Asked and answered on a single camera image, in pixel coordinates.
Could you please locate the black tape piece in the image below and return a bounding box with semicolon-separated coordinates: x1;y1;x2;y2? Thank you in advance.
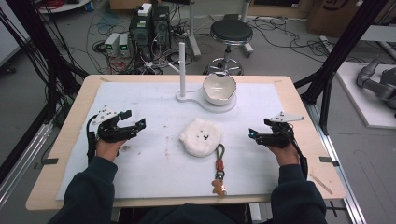
318;156;341;168
33;157;60;171

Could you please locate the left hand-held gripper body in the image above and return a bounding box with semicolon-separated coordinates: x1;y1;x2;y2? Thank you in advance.
92;105;140;145

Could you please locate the black round stool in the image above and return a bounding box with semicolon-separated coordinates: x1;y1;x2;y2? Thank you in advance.
203;18;254;77

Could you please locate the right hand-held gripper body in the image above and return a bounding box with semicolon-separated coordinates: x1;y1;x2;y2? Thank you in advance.
256;111;305;149

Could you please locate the person's dark clothed torso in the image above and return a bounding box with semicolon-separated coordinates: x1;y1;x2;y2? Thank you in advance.
134;203;251;224

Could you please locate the right hand-held gripper cable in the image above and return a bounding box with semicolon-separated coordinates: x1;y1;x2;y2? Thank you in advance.
287;129;309;181

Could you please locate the white ceramic bowl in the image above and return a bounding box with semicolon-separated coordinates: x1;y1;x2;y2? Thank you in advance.
202;71;238;106

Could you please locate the hand-held gripper cable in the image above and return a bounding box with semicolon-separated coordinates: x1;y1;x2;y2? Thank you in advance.
86;114;99;165
287;129;309;181

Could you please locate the black metal frame post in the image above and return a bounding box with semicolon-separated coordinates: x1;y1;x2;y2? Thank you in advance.
293;0;390;135

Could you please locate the person's right hand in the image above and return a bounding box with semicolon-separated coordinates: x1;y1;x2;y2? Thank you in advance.
267;144;301;168

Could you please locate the person's left hand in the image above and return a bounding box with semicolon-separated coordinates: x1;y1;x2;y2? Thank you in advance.
94;138;127;163

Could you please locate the gingerbread keychain with cord loop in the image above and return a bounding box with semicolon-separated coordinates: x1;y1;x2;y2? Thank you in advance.
211;143;228;199

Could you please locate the white power strip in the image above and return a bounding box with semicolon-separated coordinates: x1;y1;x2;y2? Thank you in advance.
136;2;153;18

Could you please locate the white floor platform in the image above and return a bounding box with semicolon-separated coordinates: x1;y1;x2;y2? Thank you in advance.
335;61;396;131

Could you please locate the left hand-held gripper cable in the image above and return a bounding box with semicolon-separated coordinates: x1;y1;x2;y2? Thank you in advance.
86;114;99;165

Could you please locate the black metal frame with cables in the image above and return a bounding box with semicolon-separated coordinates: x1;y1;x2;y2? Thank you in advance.
0;0;91;129

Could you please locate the white stand with pole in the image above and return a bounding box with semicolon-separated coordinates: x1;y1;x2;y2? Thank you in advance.
167;41;238;114

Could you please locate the thin wooden strip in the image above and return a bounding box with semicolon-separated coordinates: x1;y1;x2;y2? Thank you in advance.
309;173;334;196

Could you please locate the grey desk leg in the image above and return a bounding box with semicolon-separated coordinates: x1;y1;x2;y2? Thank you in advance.
240;0;255;59
186;0;203;61

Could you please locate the brown cardboard box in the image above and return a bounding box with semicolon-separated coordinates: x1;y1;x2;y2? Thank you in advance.
305;0;396;39

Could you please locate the grey power supply unit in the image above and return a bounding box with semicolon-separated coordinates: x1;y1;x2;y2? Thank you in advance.
118;33;131;58
104;32;121;59

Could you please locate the aluminium rail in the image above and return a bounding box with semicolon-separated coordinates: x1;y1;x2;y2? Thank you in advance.
304;102;369;224
0;121;54;208

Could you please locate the tangle of floor cables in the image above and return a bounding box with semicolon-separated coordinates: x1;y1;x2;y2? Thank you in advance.
248;15;368;64

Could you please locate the white plush toy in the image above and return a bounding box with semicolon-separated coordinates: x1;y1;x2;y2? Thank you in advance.
178;116;223;159

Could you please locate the white table mat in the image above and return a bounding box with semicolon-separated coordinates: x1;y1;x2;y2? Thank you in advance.
55;81;285;201

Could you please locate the white round table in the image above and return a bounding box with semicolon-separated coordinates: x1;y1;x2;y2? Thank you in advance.
36;0;92;15

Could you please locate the black computer tower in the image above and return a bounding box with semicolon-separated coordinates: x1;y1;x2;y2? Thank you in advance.
152;4;172;50
128;10;154;62

